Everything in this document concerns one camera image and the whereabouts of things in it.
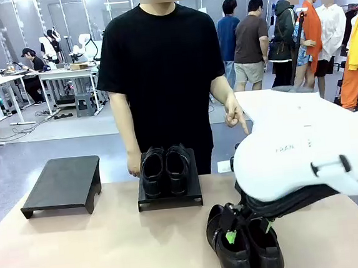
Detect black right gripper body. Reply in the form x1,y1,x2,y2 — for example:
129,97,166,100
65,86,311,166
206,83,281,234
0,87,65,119
233,195,269,226

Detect black leather buckle shoe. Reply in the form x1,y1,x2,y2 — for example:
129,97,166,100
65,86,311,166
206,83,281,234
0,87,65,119
203,201,254,268
163,142,193,197
245,216,286,268
139,146,169,201

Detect person's right forearm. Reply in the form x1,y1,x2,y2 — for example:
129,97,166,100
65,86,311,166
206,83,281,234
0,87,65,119
108,89,141,157

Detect person's left forearm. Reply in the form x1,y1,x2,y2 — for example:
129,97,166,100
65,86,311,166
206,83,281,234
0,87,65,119
208,74,237,102

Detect black sloped shoe stand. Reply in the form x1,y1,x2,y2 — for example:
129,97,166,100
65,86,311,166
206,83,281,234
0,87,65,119
16,154,105,221
133,147,204,213

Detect person in black t-shirt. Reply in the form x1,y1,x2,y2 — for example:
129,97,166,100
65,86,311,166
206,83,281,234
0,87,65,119
89,0,235,184

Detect person in brown shirt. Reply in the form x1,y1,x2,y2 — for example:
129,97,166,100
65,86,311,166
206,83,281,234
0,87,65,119
227,0,274,92

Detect person in blue shirt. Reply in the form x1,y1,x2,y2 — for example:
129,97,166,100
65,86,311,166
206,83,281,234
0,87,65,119
214,0,246,91

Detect seated person in black cap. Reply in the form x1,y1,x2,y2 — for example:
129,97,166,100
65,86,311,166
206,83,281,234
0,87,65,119
20,46,50,107

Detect person's left hand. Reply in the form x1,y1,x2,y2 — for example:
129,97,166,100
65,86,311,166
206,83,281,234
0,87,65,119
221,92,251,137

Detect person's right hand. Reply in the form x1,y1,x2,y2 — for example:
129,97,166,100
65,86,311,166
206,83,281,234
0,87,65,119
126,151,144,178

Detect small white floor object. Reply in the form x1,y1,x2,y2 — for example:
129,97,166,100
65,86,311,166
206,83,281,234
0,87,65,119
217,160,234,174

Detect mannequin in dark jacket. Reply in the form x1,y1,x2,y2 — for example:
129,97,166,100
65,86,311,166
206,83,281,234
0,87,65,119
262,0,306,89

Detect grey step stool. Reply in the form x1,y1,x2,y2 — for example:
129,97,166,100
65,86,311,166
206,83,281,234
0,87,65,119
74,91,98,119

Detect mannequin in orange top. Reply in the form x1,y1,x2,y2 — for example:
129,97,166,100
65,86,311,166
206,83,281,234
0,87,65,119
286,0,328,94

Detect mannequin in white shirt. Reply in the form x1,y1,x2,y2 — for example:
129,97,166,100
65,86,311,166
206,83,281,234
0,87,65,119
307,0,354,99

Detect white power strip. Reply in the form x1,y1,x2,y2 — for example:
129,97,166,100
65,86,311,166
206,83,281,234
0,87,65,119
9,119,37,127

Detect black corrugated cable sleeve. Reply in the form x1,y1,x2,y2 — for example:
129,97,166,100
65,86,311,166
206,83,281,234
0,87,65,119
234,170,358,223

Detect black cable clip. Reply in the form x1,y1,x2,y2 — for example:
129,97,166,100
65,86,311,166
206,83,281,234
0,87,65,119
309,153,352,179

